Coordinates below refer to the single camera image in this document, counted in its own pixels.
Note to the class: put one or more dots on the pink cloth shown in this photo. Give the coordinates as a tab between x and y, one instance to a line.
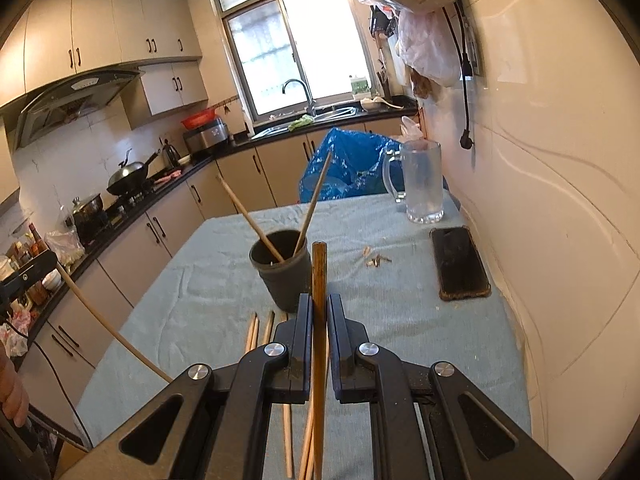
167	176

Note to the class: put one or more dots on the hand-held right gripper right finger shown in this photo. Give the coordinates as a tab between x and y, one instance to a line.
338	355

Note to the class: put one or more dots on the steel pot with lid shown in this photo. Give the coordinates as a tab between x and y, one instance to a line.
87	212

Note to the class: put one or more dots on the black smartphone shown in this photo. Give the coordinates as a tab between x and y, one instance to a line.
459	265

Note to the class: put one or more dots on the wall socket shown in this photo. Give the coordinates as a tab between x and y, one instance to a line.
475	45

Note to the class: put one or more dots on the small white plastic bag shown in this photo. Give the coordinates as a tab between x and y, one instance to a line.
412	130

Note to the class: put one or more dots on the person's left hand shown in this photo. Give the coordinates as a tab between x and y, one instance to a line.
11	385

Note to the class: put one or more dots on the clear glass mug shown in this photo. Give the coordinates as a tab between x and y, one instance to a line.
425	185

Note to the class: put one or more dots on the dark brown wooden chopstick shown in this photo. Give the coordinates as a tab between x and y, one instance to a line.
319	285

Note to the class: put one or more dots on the black kitchen countertop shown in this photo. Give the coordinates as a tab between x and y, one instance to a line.
200	162

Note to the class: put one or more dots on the light wooden chopstick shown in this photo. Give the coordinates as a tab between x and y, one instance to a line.
287	440
107	330
245	212
315	197
249	334
268	327
255	334
305	457

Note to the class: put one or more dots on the hanging brown bag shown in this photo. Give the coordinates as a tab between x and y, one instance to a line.
425	85

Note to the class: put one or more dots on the gas stove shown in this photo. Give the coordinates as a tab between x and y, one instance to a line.
127	200

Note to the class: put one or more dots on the dark utensil holder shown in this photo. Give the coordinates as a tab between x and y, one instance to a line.
382	82

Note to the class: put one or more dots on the beige upper kitchen cabinets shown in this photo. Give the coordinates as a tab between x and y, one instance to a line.
100	30

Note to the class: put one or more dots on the steel sink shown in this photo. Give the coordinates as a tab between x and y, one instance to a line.
330	112

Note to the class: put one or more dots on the beige lower kitchen cabinets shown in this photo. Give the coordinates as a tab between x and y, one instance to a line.
140	250

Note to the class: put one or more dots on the chrome faucet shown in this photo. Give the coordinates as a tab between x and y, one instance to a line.
305	92

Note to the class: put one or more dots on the group of condiment bottles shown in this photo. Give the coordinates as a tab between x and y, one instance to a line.
25	255

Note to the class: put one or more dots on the dark kettle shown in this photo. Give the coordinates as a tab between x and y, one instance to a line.
171	156

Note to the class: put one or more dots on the black wok with lid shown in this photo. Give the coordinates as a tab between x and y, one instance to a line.
127	175

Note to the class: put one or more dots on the red basin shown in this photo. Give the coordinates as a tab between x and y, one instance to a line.
199	119

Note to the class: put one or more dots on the small brown scraps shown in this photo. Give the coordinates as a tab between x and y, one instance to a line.
374	260

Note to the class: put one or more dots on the beige kitchen cabinets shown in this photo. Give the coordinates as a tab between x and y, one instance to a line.
100	30
140	250

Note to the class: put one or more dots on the clear plastic bag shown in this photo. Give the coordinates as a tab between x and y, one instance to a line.
65	247

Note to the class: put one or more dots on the silver countertop appliance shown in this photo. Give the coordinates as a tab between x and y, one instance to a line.
205	137

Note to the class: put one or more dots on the green cloth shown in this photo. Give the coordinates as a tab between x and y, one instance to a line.
301	122

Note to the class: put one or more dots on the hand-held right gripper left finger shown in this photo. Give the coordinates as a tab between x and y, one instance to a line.
300	355

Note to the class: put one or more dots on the green label container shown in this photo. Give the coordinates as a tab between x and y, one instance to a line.
359	87

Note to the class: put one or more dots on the kitchen window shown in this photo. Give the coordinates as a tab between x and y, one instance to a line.
310	45

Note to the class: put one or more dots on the blue plastic bag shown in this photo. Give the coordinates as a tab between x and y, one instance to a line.
345	160

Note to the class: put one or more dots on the dark grey cup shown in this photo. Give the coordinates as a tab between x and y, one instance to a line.
285	285

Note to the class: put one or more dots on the white bowl with spoon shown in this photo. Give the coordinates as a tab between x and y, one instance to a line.
372	103

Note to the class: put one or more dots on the light blue tablecloth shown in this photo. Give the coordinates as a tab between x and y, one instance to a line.
200	270

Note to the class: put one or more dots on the black range hood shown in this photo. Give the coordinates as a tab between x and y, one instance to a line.
70	100

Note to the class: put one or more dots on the black wall rack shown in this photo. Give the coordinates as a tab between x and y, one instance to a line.
382	22

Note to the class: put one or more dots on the hanging white plastic bag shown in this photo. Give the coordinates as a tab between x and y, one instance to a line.
430	45

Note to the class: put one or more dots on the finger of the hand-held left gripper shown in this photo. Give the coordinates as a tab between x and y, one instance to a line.
30	272

